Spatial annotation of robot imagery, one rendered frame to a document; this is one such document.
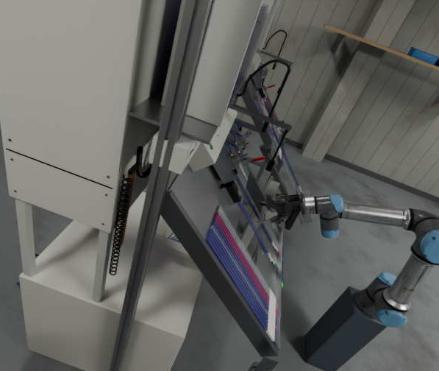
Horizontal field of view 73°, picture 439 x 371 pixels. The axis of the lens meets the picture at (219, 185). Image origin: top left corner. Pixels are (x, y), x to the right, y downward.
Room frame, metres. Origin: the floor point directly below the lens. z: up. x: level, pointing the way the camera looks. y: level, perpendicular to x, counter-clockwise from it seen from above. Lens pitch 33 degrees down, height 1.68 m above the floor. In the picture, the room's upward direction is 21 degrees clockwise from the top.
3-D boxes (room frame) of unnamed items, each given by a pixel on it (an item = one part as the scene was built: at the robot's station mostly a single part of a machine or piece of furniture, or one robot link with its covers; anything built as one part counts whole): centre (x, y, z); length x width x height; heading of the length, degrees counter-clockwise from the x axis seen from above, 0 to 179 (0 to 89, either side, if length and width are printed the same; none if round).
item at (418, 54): (3.90, -1.60, 1.67); 0.27 x 0.18 x 0.09; 88
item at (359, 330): (1.15, -0.96, 0.27); 0.18 x 0.18 x 0.55; 88
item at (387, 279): (1.14, -0.96, 0.72); 0.13 x 0.12 x 0.14; 172
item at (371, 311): (1.15, -0.96, 0.60); 0.15 x 0.15 x 0.10
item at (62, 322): (0.94, 0.24, 0.31); 0.70 x 0.65 x 0.62; 0
